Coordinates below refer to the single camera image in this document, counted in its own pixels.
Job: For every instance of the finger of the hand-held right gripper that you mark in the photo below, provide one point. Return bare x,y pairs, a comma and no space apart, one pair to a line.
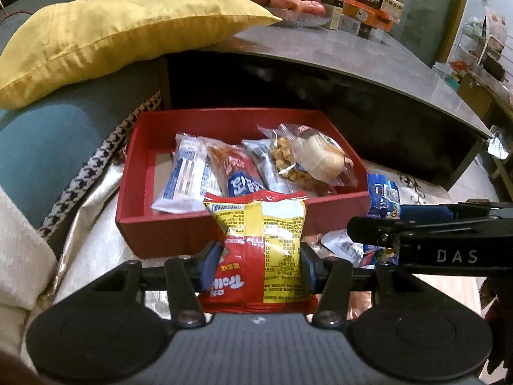
425,211
368,230

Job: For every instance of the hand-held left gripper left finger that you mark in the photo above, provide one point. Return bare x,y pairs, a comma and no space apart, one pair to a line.
210,264

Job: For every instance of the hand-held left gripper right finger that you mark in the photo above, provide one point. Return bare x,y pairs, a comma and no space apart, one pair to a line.
307,266

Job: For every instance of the red yellow snack packet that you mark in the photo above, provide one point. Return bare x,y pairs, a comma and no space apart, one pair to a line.
260,240

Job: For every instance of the red cardboard box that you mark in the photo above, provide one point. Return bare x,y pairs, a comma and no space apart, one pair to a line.
160,236

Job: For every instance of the silver white snack packet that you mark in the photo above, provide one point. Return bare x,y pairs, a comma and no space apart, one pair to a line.
342,244

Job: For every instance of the clear packet with bun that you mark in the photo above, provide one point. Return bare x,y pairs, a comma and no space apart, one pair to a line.
324,160

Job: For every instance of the dark coffee table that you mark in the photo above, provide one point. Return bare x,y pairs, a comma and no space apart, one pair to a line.
400,128

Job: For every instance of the white blue snack packet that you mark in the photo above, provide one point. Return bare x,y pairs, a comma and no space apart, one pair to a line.
184,172

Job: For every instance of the small white bag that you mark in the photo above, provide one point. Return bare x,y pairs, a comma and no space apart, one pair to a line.
497,144

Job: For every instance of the red blue bread packet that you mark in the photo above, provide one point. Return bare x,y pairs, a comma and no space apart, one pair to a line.
236,168

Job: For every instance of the clear packet of nuts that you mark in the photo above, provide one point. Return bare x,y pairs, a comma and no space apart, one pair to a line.
280,160

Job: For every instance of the grey white snack packet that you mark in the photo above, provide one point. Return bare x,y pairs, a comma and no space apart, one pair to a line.
260,160

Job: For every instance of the brown cardboard box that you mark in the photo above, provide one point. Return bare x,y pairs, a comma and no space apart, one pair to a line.
475,96

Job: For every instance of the small dark carton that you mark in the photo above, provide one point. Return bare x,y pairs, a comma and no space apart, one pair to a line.
364,31

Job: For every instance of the cream blanket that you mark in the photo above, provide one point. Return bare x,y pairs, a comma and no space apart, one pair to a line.
20,248

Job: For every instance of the teal cushion with houndstooth trim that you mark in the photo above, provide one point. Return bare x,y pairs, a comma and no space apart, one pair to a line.
52,148

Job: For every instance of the orange flat carton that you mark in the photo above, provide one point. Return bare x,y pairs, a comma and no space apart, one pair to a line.
368,18

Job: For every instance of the small white carton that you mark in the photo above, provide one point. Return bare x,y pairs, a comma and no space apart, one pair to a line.
348,24

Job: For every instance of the clear glass plate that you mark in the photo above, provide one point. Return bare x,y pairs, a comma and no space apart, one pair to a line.
300,21

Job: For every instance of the dark beige carton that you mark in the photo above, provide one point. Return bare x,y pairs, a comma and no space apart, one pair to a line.
332,8

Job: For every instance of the yellow pillow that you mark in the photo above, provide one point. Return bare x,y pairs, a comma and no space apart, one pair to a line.
100,40

